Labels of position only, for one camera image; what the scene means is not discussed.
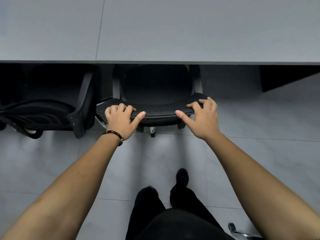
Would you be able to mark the person's left hand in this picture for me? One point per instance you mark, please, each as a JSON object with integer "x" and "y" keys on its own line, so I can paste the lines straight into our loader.
{"x": 119, "y": 124}

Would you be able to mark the person's right hand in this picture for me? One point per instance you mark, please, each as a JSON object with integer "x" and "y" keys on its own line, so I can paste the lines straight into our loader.
{"x": 205, "y": 122}

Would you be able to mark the person's left little finger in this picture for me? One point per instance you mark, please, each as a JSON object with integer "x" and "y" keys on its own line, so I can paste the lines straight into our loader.
{"x": 107, "y": 112}

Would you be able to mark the person's left middle finger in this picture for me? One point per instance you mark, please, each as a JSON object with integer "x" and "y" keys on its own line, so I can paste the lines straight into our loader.
{"x": 121, "y": 108}

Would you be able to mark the person's right middle finger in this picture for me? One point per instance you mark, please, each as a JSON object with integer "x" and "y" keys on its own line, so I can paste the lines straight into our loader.
{"x": 203, "y": 103}

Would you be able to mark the person's left thumb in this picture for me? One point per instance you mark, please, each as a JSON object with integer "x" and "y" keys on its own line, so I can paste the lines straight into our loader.
{"x": 138, "y": 119}

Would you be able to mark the person's right little finger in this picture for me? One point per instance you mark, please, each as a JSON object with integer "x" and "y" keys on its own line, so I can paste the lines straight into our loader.
{"x": 215, "y": 107}

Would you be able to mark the person's right thumb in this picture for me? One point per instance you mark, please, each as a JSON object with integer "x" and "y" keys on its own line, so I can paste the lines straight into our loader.
{"x": 184, "y": 117}

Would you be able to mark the black mesh office chair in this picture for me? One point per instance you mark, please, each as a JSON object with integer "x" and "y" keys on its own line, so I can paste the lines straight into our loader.
{"x": 160, "y": 111}
{"x": 50, "y": 112}

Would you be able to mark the person's left forearm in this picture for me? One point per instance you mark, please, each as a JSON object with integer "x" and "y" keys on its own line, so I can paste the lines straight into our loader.
{"x": 65, "y": 192}

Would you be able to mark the person's right forearm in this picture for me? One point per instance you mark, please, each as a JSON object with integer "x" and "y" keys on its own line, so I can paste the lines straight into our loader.
{"x": 262, "y": 187}

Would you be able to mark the black shoe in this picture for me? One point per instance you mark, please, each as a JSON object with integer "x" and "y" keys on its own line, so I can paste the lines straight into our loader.
{"x": 148, "y": 190}
{"x": 182, "y": 176}

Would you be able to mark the black trousers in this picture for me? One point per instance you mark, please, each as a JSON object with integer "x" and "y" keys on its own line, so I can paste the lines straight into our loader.
{"x": 147, "y": 212}

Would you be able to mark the black shirt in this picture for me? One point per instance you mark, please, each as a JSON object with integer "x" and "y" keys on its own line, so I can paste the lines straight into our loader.
{"x": 185, "y": 226}

